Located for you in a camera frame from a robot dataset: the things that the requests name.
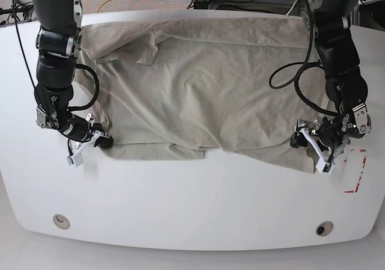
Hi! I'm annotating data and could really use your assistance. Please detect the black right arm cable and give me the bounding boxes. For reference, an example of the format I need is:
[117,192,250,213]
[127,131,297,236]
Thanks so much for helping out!
[66,64,100,112]

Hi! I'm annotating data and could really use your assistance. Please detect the red tape rectangle marking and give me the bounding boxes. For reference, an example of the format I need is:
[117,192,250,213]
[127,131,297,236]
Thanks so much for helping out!
[341,149,368,194]

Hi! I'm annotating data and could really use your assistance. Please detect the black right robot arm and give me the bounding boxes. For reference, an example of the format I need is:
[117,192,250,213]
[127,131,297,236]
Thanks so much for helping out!
[32,0,113,167]

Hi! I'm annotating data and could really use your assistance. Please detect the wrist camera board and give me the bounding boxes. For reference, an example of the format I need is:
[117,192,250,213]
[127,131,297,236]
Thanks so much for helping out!
[67,156,76,165]
[322,163,334,175]

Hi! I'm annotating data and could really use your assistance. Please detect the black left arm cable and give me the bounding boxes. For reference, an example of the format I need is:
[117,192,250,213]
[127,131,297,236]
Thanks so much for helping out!
[268,0,322,90]

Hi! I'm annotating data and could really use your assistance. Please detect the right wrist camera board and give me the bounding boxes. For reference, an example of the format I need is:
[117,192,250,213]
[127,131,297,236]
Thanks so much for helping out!
[67,156,76,165]

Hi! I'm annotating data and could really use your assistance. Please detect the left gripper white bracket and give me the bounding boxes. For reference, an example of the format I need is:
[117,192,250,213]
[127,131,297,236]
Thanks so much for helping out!
[290,119,350,174]

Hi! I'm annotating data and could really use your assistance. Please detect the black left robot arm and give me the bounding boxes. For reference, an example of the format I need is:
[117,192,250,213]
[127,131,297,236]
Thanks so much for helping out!
[291,0,371,174]

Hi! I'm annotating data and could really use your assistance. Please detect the table grommet hole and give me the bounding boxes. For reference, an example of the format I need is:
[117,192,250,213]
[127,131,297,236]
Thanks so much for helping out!
[316,221,334,237]
[53,214,70,230]

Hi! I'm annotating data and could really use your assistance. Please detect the left table grommet hole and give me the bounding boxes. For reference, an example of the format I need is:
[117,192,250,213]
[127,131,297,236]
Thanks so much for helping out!
[53,214,70,230]

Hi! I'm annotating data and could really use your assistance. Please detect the beige T-shirt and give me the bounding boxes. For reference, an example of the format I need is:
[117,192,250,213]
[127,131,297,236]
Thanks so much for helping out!
[79,18,318,174]

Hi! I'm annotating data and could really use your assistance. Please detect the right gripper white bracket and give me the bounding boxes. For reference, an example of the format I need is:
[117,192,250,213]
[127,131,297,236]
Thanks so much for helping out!
[67,113,114,166]

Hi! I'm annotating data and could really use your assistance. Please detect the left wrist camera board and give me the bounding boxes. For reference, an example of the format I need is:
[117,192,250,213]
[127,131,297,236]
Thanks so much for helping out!
[322,163,334,175]

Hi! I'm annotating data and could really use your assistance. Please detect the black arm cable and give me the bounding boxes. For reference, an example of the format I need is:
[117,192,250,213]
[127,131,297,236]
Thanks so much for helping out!
[268,0,322,90]
[66,64,100,112]

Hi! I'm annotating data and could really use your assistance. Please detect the right table grommet hole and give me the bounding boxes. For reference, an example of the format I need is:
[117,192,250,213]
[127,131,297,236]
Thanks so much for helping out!
[316,221,334,237]

